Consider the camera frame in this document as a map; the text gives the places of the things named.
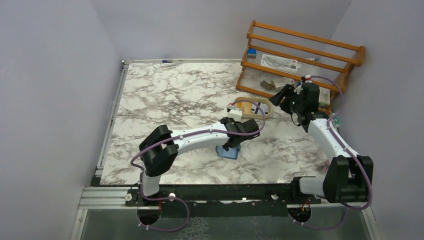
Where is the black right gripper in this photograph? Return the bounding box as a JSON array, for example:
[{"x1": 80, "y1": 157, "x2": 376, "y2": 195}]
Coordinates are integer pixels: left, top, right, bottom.
[{"x1": 269, "y1": 84, "x2": 305, "y2": 115}]

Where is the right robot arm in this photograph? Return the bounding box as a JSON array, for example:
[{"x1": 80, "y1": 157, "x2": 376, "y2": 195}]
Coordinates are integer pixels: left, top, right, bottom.
[{"x1": 269, "y1": 82, "x2": 374, "y2": 209}]

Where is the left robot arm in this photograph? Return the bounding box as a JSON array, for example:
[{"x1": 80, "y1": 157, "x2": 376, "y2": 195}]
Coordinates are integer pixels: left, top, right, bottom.
[{"x1": 138, "y1": 117, "x2": 265, "y2": 206}]

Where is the grey card upper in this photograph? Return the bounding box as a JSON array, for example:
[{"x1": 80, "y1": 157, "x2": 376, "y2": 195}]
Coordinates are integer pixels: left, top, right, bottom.
[{"x1": 251, "y1": 102, "x2": 269, "y2": 115}]

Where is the gold card with stripe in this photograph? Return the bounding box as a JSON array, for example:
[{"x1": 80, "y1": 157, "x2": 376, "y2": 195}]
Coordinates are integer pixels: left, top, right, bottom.
[{"x1": 237, "y1": 101, "x2": 257, "y2": 115}]

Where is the cream oval tray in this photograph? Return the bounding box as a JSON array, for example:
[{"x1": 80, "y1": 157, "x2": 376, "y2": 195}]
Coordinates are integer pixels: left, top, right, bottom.
[{"x1": 234, "y1": 97, "x2": 273, "y2": 119}]

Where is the olive tape dispenser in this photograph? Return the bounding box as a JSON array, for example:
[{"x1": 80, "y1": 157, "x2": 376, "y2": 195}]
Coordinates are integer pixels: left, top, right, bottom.
[{"x1": 260, "y1": 81, "x2": 275, "y2": 91}]

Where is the grey stapler box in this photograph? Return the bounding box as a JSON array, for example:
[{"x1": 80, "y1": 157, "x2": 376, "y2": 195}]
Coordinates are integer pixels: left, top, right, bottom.
[{"x1": 271, "y1": 77, "x2": 296, "y2": 91}]

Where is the white printed flat package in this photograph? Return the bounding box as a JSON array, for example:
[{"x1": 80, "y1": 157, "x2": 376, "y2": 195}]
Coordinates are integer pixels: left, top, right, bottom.
[{"x1": 260, "y1": 54, "x2": 302, "y2": 73}]

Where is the orange wooden shelf rack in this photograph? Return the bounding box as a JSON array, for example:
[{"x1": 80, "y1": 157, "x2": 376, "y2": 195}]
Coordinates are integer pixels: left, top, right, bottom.
[{"x1": 235, "y1": 20, "x2": 366, "y2": 100}]

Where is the green white small box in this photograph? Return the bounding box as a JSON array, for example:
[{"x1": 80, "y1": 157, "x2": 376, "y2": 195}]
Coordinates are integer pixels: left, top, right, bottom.
[{"x1": 318, "y1": 87, "x2": 331, "y2": 108}]

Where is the blue grey eraser block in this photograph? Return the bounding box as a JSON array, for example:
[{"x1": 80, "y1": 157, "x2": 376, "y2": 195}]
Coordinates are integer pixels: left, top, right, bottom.
[{"x1": 247, "y1": 48, "x2": 257, "y2": 59}]

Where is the green white tube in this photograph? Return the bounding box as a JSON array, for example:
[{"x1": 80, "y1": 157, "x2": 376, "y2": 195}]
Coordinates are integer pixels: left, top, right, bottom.
[{"x1": 331, "y1": 112, "x2": 340, "y2": 129}]

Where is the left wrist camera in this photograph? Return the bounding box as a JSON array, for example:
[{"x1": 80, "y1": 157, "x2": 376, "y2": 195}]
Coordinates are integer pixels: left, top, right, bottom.
[{"x1": 226, "y1": 104, "x2": 243, "y2": 122}]

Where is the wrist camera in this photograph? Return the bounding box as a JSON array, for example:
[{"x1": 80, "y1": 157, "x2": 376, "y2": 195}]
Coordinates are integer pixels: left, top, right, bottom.
[
  {"x1": 226, "y1": 104, "x2": 243, "y2": 122},
  {"x1": 301, "y1": 74, "x2": 313, "y2": 84}
]

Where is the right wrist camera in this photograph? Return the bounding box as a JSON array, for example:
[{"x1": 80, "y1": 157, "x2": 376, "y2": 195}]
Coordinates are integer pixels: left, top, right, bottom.
[{"x1": 301, "y1": 74, "x2": 313, "y2": 84}]

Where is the aluminium frame rail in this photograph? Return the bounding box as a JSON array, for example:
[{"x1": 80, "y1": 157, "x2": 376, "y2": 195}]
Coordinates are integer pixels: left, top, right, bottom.
[{"x1": 71, "y1": 59, "x2": 381, "y2": 240}]

